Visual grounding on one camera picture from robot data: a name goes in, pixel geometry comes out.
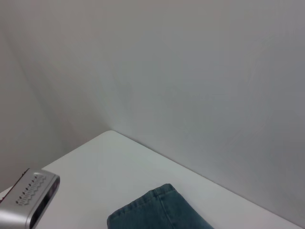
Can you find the blue denim shorts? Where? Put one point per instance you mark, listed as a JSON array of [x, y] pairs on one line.
[[155, 210]]

